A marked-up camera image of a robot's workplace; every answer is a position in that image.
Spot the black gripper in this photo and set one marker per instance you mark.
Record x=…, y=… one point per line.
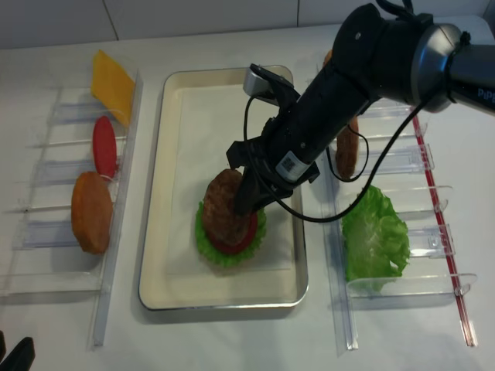
x=263, y=182

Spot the brown meat patty front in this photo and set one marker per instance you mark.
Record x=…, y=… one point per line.
x=219, y=218

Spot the brown meat patty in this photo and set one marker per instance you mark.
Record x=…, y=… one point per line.
x=219, y=218
x=347, y=146

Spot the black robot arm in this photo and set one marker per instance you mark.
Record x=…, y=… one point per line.
x=382, y=50

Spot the red tomato slice on tray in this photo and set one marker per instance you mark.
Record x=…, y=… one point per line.
x=224, y=248

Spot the green lettuce leaf on tray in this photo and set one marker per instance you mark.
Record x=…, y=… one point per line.
x=206, y=249

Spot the brown meat patty rear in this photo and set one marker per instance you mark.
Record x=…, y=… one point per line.
x=347, y=146

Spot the red tomato slice in rack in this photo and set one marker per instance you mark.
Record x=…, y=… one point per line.
x=104, y=148

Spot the green lettuce leaf in rack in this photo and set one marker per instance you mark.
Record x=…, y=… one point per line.
x=375, y=238

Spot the yellow cheese slice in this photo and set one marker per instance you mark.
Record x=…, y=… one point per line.
x=113, y=87

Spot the cream metal baking tray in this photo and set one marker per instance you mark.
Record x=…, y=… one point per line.
x=202, y=113

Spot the golden bun half rear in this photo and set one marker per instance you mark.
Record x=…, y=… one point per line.
x=327, y=57

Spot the brown bun half left rack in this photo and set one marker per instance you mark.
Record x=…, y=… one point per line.
x=91, y=213

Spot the clear acrylic right rack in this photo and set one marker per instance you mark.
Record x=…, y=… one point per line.
x=432, y=277

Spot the clear acrylic rack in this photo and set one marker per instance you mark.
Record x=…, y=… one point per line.
x=432, y=277
x=47, y=127

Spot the clear acrylic left rack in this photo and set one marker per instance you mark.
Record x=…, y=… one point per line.
x=47, y=127

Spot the black object bottom left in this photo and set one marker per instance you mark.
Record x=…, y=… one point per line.
x=20, y=358

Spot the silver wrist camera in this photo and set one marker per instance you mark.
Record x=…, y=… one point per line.
x=264, y=84

